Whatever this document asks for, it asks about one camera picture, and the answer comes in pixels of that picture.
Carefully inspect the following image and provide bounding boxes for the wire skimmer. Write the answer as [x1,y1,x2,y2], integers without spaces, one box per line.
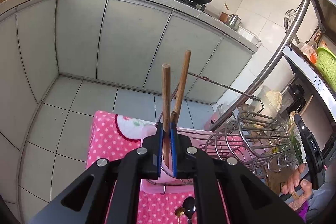
[285,9,302,43]

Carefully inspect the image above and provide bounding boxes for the person's right hand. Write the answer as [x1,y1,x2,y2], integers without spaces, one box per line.
[282,163,314,205]

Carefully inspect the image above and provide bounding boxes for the pink polka dot towel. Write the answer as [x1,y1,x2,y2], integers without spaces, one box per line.
[87,110,231,224]

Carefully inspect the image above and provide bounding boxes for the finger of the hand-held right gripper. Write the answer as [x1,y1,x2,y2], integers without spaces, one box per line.
[293,114,325,170]

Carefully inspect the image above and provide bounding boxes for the metal shelf rack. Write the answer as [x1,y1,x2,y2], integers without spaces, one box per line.
[210,0,336,214]

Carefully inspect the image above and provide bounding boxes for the grey base cabinets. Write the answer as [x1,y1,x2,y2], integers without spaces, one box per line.
[0,0,263,203]

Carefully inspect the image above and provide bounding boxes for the steel pot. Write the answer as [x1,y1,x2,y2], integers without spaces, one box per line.
[227,13,242,30]

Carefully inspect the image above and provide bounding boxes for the white plastic box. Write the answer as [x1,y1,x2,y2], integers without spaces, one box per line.
[236,26,261,43]

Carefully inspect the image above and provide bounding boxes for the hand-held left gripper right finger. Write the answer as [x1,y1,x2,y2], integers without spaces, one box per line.
[169,122,306,224]

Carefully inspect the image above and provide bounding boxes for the napa cabbage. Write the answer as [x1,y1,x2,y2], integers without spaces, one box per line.
[262,90,283,122]

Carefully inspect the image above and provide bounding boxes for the copper pot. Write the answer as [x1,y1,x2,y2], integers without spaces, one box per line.
[219,4,231,23]

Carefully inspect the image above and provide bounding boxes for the brass coloured utensil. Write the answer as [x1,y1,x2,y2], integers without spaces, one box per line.
[175,208,185,224]

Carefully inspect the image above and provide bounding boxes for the dark metal spoon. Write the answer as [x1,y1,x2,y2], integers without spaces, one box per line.
[183,196,196,224]

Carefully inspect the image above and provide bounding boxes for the cardboard sheet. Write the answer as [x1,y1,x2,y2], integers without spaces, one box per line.
[265,161,292,193]

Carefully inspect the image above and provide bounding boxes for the pink utensil holder wire rack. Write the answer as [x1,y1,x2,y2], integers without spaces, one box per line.
[142,72,297,195]

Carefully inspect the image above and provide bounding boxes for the green onions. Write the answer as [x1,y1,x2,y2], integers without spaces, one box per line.
[287,111,303,164]

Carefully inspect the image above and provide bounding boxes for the green plastic basket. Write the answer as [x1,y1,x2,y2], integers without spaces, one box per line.
[315,47,336,85]

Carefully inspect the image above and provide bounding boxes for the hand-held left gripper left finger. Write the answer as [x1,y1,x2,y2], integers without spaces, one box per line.
[28,122,164,224]

